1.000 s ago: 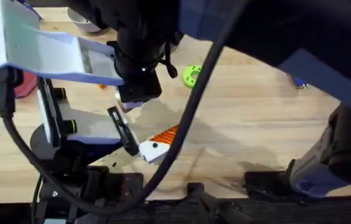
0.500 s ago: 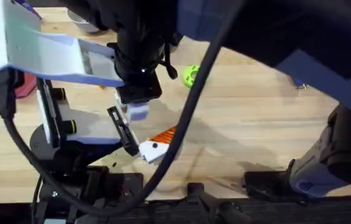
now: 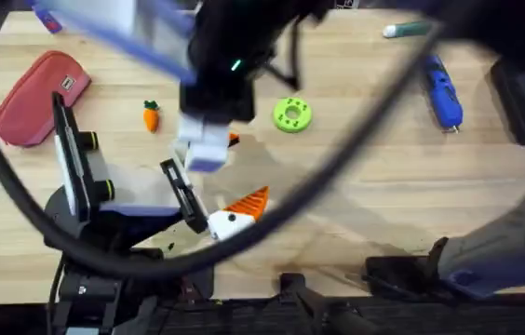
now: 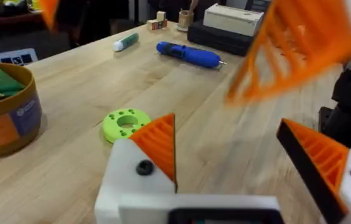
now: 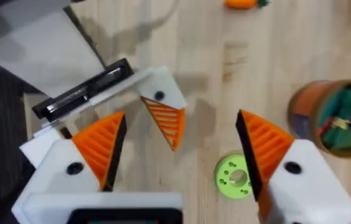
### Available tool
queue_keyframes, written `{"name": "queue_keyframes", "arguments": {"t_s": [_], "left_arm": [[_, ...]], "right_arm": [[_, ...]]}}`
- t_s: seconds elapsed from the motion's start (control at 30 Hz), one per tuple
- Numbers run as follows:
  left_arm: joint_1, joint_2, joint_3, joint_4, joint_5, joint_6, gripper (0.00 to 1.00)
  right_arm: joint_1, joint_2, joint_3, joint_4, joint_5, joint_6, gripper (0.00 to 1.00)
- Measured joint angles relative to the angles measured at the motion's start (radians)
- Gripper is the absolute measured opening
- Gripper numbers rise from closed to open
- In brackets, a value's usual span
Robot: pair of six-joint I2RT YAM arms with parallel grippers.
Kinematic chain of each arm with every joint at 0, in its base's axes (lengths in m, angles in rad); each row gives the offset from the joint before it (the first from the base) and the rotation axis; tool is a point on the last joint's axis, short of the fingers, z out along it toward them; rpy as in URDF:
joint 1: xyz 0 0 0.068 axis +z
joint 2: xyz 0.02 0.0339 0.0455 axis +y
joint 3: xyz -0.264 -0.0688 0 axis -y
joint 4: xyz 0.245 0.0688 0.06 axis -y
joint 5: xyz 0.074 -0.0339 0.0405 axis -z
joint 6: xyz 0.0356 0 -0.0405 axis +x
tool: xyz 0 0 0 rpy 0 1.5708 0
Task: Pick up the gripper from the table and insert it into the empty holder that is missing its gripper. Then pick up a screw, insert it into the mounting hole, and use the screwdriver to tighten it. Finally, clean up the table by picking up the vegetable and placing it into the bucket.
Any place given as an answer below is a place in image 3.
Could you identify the orange toy carrot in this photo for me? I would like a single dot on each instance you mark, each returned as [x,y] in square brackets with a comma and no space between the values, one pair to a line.
[151,120]

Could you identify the small blue tool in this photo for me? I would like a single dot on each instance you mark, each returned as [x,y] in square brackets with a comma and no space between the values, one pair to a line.
[48,19]

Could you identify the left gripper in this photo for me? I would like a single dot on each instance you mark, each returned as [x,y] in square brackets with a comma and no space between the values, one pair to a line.
[141,191]

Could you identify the orange ribbed wedge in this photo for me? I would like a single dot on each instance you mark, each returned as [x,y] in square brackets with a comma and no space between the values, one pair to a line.
[233,139]

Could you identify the green and white marker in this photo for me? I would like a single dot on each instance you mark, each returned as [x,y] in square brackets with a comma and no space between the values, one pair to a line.
[407,29]

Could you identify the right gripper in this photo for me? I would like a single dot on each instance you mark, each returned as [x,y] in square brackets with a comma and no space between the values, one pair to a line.
[225,56]

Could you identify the red zip pouch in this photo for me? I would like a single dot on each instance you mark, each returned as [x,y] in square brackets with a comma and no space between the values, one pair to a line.
[30,102]

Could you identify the black rail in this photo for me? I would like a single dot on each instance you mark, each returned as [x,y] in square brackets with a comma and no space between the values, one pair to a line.
[262,321]

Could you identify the black upright flat plate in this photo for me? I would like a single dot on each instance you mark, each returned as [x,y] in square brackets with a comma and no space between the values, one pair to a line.
[71,153]

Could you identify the blue electric screwdriver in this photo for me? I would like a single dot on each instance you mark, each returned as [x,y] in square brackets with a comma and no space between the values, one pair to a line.
[444,97]

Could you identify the green disc with holes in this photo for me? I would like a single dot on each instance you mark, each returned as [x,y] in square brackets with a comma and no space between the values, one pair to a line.
[286,122]

